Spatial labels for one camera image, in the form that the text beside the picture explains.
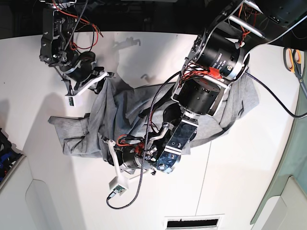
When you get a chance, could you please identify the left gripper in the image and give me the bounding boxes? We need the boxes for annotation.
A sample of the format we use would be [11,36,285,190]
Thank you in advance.
[107,141,144,174]

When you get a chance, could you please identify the white vent grille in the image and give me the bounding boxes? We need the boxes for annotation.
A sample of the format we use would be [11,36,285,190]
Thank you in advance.
[163,214,224,230]

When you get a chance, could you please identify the grey t-shirt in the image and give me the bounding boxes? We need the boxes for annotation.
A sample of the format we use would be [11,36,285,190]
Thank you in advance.
[48,75,259,161]

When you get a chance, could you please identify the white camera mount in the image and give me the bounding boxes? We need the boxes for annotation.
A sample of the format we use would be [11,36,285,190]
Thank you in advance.
[102,136,142,200]
[62,70,114,107]

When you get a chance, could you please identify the orange handled scissors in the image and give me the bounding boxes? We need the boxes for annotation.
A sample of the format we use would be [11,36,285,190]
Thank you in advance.
[283,47,307,98]

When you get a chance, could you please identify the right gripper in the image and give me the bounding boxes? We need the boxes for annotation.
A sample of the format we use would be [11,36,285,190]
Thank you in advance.
[61,51,105,88]

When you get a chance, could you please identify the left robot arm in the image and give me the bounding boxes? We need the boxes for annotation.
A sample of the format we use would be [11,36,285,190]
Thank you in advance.
[107,0,307,173]

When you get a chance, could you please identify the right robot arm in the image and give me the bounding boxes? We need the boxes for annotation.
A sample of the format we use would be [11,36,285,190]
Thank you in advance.
[39,0,102,90]

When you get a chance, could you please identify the blue black clutter pile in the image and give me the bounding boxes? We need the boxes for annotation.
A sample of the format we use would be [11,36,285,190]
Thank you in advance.
[0,128,22,182]

